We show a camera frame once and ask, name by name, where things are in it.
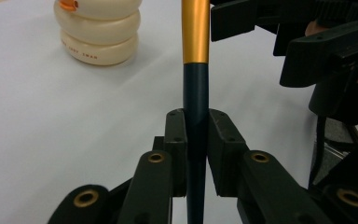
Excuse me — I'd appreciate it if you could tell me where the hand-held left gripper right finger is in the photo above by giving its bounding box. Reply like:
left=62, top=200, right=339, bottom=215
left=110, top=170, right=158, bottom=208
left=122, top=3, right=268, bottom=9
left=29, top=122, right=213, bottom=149
left=207, top=108, right=334, bottom=224

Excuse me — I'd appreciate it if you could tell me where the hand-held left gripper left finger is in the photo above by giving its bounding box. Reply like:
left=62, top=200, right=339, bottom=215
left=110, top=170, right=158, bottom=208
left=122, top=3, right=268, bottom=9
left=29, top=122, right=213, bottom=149
left=117, top=108, right=188, bottom=224

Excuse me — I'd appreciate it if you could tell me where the makeup brush with gold ferrule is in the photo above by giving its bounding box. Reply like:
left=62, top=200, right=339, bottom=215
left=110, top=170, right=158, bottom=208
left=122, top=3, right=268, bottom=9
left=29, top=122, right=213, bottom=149
left=181, top=0, right=212, bottom=224

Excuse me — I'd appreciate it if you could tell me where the cream ringed brush holder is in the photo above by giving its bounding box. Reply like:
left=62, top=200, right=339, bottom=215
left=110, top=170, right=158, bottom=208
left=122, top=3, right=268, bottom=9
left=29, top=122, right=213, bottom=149
left=53, top=0, right=144, bottom=66

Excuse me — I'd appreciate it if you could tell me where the white table sheet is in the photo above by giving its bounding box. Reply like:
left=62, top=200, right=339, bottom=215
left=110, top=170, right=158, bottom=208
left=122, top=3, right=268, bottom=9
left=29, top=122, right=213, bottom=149
left=0, top=0, right=320, bottom=224

